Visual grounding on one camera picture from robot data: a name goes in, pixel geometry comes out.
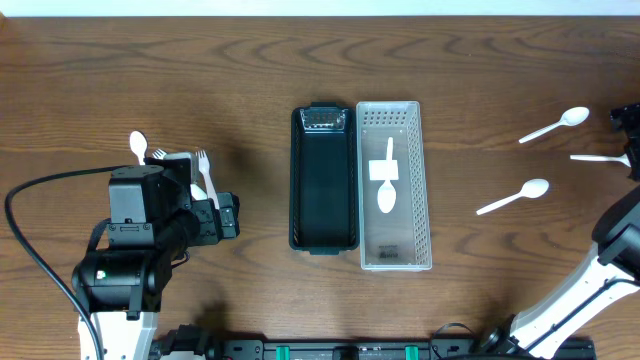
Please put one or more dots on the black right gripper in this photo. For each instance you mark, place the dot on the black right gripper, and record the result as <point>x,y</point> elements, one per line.
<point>630,112</point>

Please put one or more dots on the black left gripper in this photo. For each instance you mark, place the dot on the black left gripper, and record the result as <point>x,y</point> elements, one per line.
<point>220,216</point>

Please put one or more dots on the white plastic spoon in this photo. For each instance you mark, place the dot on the white plastic spoon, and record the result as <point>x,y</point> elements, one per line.
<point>386,196</point>
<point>571,117</point>
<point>623,159</point>
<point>138,145</point>
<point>531,189</point>

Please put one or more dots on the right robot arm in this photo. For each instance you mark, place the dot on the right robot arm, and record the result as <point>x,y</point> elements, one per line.
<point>609,272</point>

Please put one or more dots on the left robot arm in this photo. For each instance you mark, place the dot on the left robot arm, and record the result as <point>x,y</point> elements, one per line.
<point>153,222</point>

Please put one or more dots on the white plastic utensil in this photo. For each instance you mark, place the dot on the white plastic utensil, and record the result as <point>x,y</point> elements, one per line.
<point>197,192</point>

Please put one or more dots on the white plastic fork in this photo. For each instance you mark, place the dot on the white plastic fork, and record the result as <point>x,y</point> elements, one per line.
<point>204,168</point>
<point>159,154</point>

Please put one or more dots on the black plastic basket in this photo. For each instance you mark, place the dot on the black plastic basket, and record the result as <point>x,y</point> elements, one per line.
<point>323,215</point>

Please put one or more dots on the white label sticker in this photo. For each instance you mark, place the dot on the white label sticker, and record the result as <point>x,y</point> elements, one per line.
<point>382,170</point>

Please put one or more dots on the clear perforated plastic basket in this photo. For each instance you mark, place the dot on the clear perforated plastic basket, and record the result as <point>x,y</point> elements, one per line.
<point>401,239</point>

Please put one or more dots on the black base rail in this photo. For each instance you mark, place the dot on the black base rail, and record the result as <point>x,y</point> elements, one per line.
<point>350,350</point>

